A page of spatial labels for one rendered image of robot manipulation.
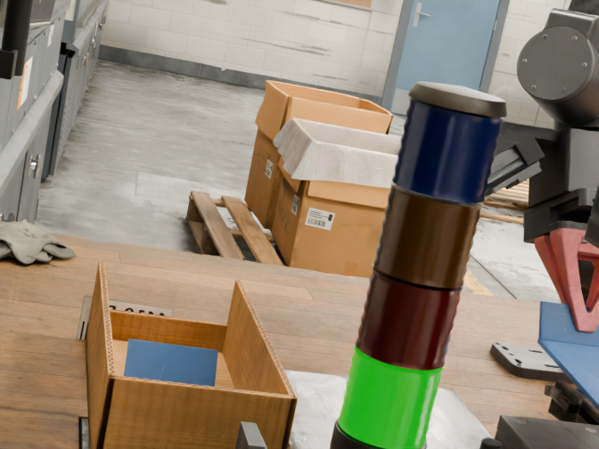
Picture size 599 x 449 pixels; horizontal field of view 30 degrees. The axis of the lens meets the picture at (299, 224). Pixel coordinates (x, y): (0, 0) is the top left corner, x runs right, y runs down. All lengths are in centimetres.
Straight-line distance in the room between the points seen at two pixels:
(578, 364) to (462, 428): 10
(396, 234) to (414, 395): 7
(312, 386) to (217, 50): 1064
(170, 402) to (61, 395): 15
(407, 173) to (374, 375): 8
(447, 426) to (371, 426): 41
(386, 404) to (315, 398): 41
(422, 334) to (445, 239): 4
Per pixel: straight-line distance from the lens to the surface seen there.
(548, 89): 84
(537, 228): 90
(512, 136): 87
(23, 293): 105
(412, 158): 44
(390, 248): 44
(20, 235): 116
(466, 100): 43
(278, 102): 484
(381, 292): 45
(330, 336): 108
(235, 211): 503
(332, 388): 89
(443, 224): 44
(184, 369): 87
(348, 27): 1163
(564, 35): 85
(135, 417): 71
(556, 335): 87
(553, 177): 88
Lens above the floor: 123
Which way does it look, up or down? 12 degrees down
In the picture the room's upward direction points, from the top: 12 degrees clockwise
